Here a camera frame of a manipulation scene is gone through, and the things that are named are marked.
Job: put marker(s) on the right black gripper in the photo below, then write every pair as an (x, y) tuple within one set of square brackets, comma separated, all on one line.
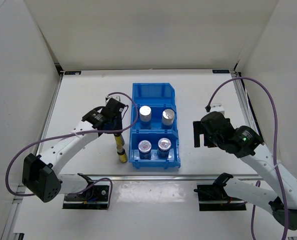
[(199, 129)]

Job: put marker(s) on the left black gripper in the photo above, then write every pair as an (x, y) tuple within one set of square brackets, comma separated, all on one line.
[(119, 124)]

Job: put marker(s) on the small amber bottle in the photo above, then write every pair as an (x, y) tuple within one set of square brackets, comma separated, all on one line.
[(122, 156), (119, 140)]

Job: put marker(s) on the tall white blue shaker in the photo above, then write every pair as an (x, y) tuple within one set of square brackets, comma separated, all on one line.
[(167, 119), (145, 115)]

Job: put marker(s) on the red-lid sauce jar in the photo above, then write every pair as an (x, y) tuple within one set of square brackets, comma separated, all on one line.
[(144, 149), (163, 147)]

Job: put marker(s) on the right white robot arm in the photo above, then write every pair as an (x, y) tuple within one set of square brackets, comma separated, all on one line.
[(243, 142)]

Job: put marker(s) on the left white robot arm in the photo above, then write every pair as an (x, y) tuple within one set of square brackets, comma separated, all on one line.
[(41, 173)]

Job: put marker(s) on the blue three-compartment plastic bin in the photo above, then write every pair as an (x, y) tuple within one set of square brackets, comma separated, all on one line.
[(158, 96)]

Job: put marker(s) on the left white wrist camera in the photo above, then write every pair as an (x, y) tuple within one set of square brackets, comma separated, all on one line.
[(115, 97)]

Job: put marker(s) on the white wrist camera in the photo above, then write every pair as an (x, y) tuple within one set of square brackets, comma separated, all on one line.
[(216, 107), (115, 97)]

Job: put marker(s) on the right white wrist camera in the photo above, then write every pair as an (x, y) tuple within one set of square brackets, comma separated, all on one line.
[(216, 107)]

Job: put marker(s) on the right aluminium frame rail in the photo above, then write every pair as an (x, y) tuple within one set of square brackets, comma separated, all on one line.
[(246, 106)]

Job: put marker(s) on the aluminium front rail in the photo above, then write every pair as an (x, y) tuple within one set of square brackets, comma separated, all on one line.
[(190, 177)]

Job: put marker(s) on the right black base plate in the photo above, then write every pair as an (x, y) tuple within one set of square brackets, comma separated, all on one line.
[(212, 200)]

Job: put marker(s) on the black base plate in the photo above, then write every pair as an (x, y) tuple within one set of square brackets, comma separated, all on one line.
[(97, 197), (212, 200)]

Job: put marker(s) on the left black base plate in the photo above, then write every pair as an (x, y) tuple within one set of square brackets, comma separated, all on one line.
[(97, 197)]

